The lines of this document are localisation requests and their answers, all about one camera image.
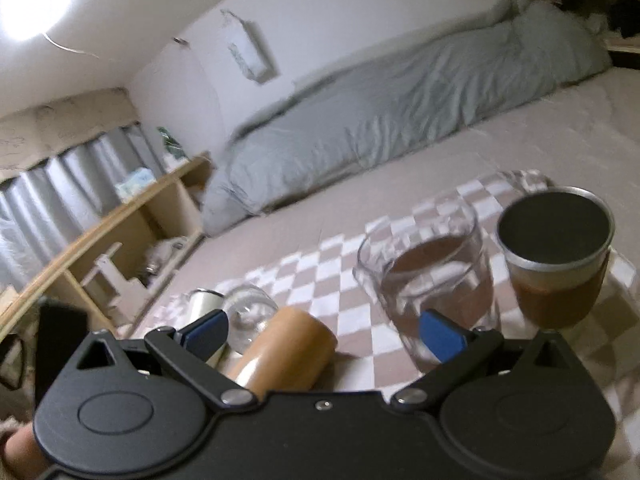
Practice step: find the white tumbler lying down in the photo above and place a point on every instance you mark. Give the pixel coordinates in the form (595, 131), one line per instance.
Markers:
(202, 301)

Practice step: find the clear glass jar lying down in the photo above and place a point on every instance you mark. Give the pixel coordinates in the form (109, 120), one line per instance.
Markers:
(249, 310)

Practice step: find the grey curtain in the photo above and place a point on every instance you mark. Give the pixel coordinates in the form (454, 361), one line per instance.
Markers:
(46, 208)

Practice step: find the green glass bottle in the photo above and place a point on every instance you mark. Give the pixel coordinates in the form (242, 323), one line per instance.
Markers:
(173, 154)

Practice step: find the white wooden stand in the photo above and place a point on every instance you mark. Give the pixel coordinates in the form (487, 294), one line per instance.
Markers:
(109, 288)

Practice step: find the person's left hand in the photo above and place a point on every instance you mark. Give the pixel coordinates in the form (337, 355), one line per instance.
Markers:
(21, 457)

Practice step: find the grey duvet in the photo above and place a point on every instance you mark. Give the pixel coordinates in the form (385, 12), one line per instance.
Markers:
(371, 113)

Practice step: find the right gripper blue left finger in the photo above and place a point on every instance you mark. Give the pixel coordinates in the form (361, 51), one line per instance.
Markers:
(206, 335)

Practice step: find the beige curtain valance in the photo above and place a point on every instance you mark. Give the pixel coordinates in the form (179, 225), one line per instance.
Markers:
(30, 136)

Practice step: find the white hanging fabric bag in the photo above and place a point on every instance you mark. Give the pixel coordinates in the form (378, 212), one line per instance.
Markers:
(245, 49)

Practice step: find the crumpled cloth on shelf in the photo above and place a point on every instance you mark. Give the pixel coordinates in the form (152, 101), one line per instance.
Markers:
(157, 257)

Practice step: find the brown bamboo cup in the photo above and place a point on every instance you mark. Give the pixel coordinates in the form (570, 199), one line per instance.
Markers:
(290, 354)

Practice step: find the clear glass mug brown band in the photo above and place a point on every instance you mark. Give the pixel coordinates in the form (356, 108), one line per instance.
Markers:
(433, 260)

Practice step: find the wooden low shelf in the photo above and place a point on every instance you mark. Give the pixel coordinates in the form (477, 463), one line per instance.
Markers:
(166, 209)

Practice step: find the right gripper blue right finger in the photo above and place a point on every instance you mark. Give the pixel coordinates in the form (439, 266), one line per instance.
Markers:
(443, 337)

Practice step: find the steel cup with brown sleeve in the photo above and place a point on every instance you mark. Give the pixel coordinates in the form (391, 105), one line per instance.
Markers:
(556, 243)

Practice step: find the tissue pack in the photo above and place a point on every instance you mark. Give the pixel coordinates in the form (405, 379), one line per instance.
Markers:
(134, 184)

